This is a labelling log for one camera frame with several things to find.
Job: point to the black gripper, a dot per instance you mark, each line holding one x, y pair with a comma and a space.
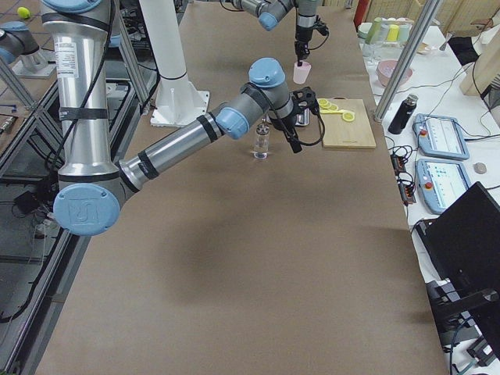
302, 34
282, 123

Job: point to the pink plastic cup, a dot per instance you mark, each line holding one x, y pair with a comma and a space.
301, 72

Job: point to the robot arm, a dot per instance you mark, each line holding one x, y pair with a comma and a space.
270, 13
93, 188

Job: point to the glass sauce bottle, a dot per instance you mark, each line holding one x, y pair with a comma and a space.
261, 142

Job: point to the green cup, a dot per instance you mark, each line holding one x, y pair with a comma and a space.
375, 33

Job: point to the yellow cup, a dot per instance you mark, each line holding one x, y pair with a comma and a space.
392, 33

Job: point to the bamboo cutting board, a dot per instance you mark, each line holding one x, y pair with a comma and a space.
340, 134

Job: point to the yellow plastic knife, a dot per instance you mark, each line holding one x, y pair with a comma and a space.
327, 111

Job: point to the lemon slice front pair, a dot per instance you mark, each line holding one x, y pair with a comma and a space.
348, 116

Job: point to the black water bottle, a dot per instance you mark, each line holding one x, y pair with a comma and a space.
403, 114

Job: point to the teach pendant far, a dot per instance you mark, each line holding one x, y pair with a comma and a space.
440, 137

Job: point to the teach pendant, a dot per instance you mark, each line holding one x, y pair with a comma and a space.
440, 183
440, 137

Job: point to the teach pendant near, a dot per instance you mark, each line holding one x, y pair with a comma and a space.
440, 183

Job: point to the black laptop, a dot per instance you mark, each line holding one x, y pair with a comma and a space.
463, 242

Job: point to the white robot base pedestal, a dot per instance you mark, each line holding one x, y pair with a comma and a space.
177, 101

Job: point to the aluminium frame post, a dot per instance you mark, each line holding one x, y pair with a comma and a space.
427, 14

